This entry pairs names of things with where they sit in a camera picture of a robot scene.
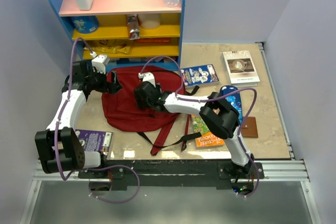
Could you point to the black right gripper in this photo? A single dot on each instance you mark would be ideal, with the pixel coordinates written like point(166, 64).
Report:
point(139, 100)

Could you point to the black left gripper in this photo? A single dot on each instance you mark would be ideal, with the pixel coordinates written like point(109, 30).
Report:
point(112, 87)

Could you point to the red backpack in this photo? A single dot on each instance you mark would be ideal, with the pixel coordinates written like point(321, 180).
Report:
point(121, 110)

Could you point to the brown leather wallet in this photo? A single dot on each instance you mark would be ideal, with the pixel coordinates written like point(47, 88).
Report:
point(249, 128)

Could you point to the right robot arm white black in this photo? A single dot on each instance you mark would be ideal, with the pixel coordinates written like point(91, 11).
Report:
point(221, 118)

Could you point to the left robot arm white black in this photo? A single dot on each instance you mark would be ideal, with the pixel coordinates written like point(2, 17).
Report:
point(58, 147)

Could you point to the yellow chips bag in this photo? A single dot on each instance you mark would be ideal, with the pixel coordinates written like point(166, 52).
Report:
point(111, 46)

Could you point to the blue cartoon book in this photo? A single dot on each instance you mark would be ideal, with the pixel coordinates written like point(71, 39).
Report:
point(199, 75)

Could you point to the red flat box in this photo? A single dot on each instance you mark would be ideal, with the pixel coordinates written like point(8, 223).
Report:
point(154, 40)

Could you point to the purple book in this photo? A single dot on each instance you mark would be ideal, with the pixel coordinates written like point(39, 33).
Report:
point(95, 141)

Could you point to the blue shelf unit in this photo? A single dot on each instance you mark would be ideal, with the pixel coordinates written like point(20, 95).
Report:
point(112, 16)

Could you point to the silver snack packet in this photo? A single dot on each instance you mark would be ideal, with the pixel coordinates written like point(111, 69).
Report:
point(133, 26)

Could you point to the blue snack can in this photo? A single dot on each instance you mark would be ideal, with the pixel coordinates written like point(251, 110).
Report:
point(85, 24)

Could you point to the white round container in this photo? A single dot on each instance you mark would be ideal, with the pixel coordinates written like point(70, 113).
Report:
point(149, 21)

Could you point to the orange treehouse book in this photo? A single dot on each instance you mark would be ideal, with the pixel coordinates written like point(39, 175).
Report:
point(207, 138)

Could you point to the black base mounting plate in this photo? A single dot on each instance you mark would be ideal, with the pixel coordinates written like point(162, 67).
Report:
point(172, 173)

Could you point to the blue dinosaur pencil case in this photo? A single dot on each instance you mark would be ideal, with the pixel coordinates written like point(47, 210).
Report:
point(234, 100)

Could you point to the white coffee cover book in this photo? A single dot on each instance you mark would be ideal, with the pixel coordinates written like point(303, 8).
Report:
point(240, 68)

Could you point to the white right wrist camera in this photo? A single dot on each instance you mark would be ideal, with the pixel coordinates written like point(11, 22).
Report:
point(148, 76)

